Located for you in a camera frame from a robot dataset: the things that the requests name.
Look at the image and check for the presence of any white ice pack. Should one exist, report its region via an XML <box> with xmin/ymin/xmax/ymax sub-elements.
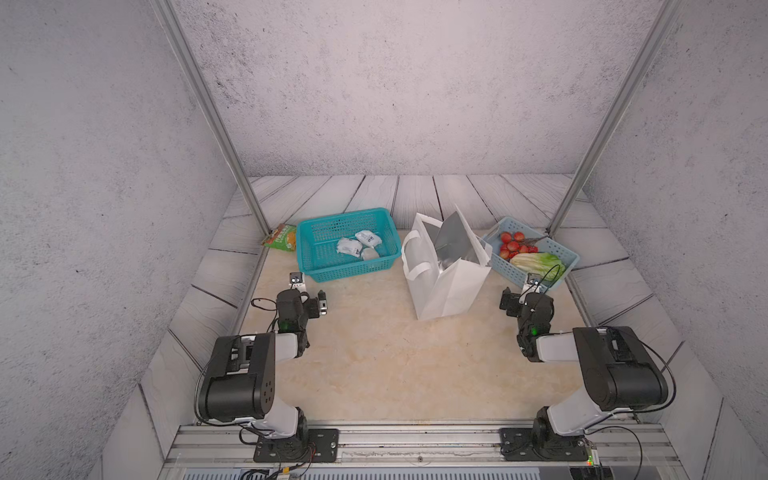
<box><xmin>355</xmin><ymin>230</ymin><xmax>382</xmax><ymax>248</ymax></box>
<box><xmin>336</xmin><ymin>238</ymin><xmax>364</xmax><ymax>258</ymax></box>

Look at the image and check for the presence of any teal plastic basket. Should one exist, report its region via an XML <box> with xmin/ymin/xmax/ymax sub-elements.
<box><xmin>296</xmin><ymin>208</ymin><xmax>401</xmax><ymax>282</ymax></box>

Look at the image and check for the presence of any white insulated delivery bag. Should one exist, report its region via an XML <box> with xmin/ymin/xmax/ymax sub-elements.
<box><xmin>401</xmin><ymin>210</ymin><xmax>492</xmax><ymax>321</ymax></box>

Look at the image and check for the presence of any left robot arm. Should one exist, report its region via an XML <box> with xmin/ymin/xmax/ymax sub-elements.
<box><xmin>194</xmin><ymin>289</ymin><xmax>328</xmax><ymax>456</ymax></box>

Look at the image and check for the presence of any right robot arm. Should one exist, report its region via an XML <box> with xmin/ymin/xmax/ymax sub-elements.
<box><xmin>499</xmin><ymin>287</ymin><xmax>672</xmax><ymax>462</ymax></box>

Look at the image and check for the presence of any light blue plastic basket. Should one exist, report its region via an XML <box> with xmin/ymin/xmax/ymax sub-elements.
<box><xmin>481</xmin><ymin>217</ymin><xmax>580</xmax><ymax>289</ymax></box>

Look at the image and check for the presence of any green lettuce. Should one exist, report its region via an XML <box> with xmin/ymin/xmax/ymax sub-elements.
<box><xmin>510</xmin><ymin>252</ymin><xmax>566</xmax><ymax>282</ymax></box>

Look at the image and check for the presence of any red cherry tomato bunch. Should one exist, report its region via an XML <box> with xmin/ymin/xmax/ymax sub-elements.
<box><xmin>498</xmin><ymin>231</ymin><xmax>538</xmax><ymax>260</ymax></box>

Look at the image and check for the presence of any green snack packet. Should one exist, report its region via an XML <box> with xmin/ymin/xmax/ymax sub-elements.
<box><xmin>262</xmin><ymin>223</ymin><xmax>297</xmax><ymax>252</ymax></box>

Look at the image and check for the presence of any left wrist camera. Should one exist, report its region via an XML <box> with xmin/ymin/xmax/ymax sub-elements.
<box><xmin>289</xmin><ymin>272</ymin><xmax>306</xmax><ymax>292</ymax></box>

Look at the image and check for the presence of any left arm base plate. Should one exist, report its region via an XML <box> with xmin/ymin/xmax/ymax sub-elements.
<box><xmin>253</xmin><ymin>428</ymin><xmax>340</xmax><ymax>464</ymax></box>

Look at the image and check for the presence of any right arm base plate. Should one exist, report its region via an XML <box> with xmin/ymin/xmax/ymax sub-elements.
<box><xmin>499</xmin><ymin>428</ymin><xmax>590</xmax><ymax>462</ymax></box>

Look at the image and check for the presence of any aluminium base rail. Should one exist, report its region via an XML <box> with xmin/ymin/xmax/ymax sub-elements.
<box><xmin>160</xmin><ymin>420</ymin><xmax>688</xmax><ymax>479</ymax></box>

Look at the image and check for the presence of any left aluminium frame post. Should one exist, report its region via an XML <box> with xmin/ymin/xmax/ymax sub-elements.
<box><xmin>152</xmin><ymin>0</ymin><xmax>270</xmax><ymax>234</ymax></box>

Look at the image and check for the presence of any aluminium frame post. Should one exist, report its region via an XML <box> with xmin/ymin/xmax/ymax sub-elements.
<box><xmin>152</xmin><ymin>0</ymin><xmax>270</xmax><ymax>234</ymax></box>
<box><xmin>546</xmin><ymin>0</ymin><xmax>682</xmax><ymax>237</ymax></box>

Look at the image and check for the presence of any right aluminium frame post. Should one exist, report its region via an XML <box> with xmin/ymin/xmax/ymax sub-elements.
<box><xmin>546</xmin><ymin>0</ymin><xmax>682</xmax><ymax>237</ymax></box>

